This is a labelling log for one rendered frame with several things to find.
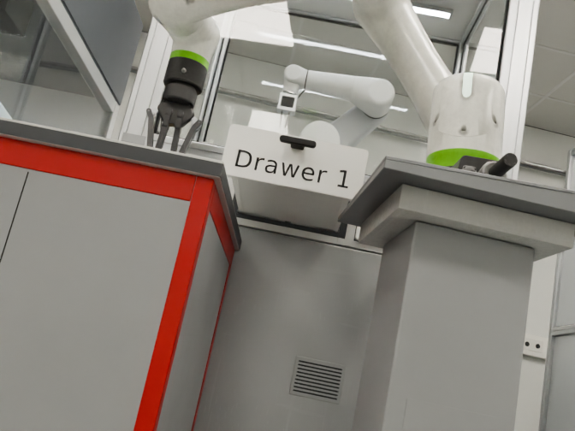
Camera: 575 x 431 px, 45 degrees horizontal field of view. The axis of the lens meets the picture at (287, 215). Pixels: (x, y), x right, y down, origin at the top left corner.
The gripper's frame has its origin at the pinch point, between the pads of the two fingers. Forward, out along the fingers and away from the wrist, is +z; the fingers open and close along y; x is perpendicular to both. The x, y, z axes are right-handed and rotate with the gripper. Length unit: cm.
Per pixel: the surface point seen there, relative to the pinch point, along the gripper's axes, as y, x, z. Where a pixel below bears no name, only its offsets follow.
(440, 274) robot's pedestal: -52, 47, 19
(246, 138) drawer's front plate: -17.5, 15.7, -6.6
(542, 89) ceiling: -200, -276, -197
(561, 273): -190, -198, -50
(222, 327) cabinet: -21.2, -17.9, 29.4
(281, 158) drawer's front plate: -25.4, 16.4, -3.7
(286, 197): -28.6, 3.0, 0.4
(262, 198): -23.5, -2.1, 0.4
